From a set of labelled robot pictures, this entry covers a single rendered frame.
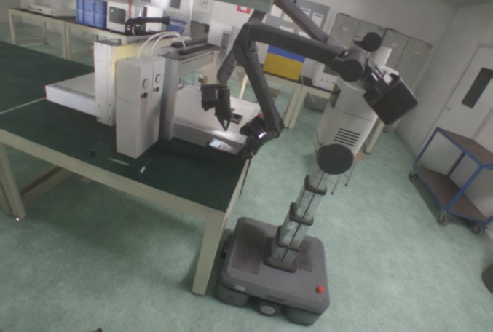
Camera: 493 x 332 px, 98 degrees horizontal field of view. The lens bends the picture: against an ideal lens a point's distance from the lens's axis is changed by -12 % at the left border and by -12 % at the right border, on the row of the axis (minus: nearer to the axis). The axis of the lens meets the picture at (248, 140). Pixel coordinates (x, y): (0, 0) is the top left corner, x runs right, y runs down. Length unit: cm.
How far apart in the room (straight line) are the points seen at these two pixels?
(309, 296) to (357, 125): 100
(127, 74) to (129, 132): 28
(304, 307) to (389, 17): 530
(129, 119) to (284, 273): 120
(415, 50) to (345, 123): 465
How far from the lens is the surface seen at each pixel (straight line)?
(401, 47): 548
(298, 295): 156
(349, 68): 80
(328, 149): 106
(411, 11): 599
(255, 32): 87
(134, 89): 117
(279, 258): 157
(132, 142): 129
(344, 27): 517
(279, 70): 394
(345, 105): 98
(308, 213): 133
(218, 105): 109
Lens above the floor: 152
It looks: 28 degrees down
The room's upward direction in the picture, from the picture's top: 16 degrees clockwise
